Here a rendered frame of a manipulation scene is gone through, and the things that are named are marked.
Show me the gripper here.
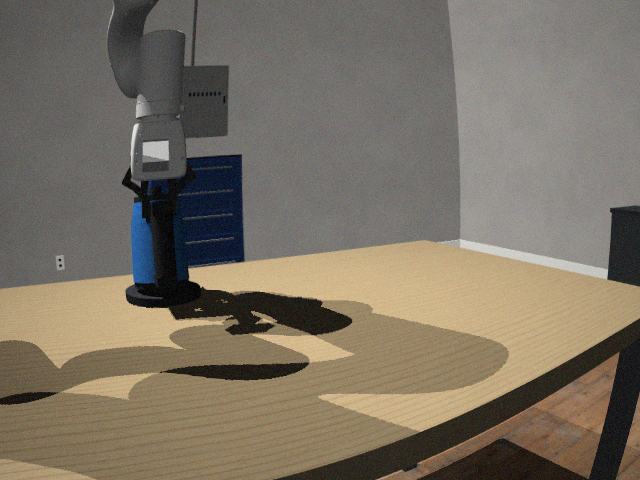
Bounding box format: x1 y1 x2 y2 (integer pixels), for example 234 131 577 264
122 117 196 223

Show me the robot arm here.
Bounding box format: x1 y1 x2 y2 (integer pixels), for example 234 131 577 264
107 0 186 173

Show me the blue kettle with black handle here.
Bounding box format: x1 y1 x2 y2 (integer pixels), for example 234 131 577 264
131 187 189 290

